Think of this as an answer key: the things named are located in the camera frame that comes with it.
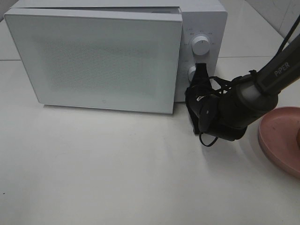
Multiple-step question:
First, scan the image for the upper white power knob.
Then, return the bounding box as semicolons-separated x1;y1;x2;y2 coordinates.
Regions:
192;35;210;56

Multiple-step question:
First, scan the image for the pink round plate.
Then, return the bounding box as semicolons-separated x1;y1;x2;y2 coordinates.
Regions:
258;106;300;179

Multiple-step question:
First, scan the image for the lower white timer knob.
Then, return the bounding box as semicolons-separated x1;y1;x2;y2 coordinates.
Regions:
187;66;196;82

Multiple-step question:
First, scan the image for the white microwave oven body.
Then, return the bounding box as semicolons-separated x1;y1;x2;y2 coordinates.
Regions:
12;0;227;102

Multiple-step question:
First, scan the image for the toy burger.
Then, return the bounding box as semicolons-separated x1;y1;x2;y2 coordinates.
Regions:
296;129;300;149

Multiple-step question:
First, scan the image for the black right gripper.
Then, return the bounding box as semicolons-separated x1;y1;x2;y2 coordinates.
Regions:
185;63;246;142

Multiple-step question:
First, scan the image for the white microwave door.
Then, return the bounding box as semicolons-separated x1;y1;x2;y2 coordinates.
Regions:
4;8;182;114

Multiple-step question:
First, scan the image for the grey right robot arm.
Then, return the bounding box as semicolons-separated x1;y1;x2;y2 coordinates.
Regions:
185;37;300;141

